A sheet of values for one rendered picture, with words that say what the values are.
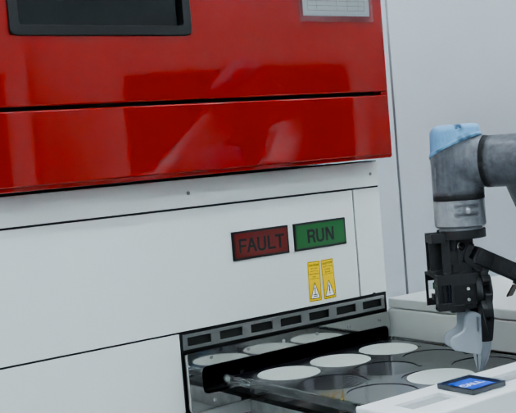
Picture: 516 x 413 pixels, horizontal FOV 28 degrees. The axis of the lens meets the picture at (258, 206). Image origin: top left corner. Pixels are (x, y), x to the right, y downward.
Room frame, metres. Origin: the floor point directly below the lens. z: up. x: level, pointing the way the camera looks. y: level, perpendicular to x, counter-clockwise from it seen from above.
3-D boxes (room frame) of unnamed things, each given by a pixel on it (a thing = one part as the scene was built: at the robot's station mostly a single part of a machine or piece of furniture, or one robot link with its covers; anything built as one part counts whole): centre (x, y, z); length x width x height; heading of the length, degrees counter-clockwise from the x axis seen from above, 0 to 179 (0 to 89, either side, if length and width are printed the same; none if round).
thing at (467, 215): (1.51, -0.30, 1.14); 0.08 x 0.08 x 0.05
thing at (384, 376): (1.59, -0.18, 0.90); 0.34 x 0.34 x 0.01; 36
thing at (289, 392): (1.48, -0.03, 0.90); 0.37 x 0.01 x 0.01; 36
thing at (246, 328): (1.76, -0.04, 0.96); 0.44 x 0.01 x 0.02; 126
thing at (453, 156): (1.51, -0.30, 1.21); 0.09 x 0.08 x 0.11; 58
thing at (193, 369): (1.75, -0.04, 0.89); 0.44 x 0.02 x 0.10; 126
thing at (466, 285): (1.51, -0.29, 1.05); 0.09 x 0.08 x 0.12; 95
